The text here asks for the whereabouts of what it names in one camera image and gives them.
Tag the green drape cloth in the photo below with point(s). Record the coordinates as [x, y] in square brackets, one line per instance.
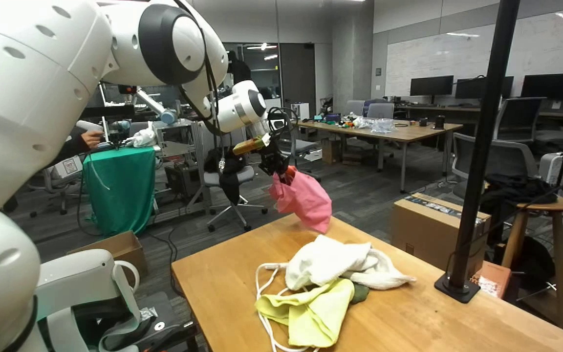
[121, 197]

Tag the wooden stool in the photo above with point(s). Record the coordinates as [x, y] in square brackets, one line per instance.
[555, 206]

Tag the pink shirt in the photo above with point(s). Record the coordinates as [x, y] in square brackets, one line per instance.
[307, 199]

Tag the black garment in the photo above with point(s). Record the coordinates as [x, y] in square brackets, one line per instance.
[516, 189]

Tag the black vertical pole with base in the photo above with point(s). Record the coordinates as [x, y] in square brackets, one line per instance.
[486, 130]

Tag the wall whiteboard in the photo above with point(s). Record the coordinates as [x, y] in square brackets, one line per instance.
[424, 60]

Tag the black bag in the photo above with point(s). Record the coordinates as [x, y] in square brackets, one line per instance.
[224, 169]

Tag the white paper sign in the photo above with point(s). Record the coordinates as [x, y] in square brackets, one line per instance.
[66, 169]

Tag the grey office chair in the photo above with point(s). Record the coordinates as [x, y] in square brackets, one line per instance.
[518, 118]
[502, 159]

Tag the person in dark sleeve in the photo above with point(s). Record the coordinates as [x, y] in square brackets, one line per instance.
[72, 150]

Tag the small orange labelled box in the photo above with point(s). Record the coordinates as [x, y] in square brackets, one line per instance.
[496, 281]

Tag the cardboard box with printed tape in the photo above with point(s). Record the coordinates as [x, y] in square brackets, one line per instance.
[424, 236]

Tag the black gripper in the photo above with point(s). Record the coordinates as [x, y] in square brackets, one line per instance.
[273, 158]

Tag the black computer monitor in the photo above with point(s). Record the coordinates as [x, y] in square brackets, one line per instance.
[430, 87]
[467, 89]
[555, 87]

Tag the small open cardboard box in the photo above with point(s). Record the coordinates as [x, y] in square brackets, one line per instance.
[121, 247]

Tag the yellow-green cloth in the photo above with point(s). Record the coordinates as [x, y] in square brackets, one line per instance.
[312, 316]

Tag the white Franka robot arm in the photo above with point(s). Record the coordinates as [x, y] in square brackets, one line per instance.
[33, 99]

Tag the light wooden desk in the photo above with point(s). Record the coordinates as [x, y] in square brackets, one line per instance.
[410, 134]

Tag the office chair with white seat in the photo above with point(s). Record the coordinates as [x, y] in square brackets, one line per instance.
[244, 177]

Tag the white towel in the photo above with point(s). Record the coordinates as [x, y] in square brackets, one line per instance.
[326, 261]

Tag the small dark green cloth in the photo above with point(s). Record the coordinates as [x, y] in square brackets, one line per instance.
[359, 294]

